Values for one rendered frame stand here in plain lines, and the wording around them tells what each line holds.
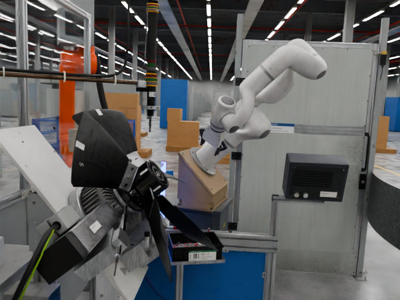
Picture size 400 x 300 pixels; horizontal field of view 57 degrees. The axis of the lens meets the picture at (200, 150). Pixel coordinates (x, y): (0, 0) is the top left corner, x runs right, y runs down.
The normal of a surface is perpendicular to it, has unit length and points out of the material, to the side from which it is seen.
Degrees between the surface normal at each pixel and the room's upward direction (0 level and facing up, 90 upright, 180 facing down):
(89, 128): 71
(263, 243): 90
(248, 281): 90
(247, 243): 90
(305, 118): 89
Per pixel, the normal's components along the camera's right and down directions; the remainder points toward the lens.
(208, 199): -0.34, 0.11
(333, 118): -0.06, 0.12
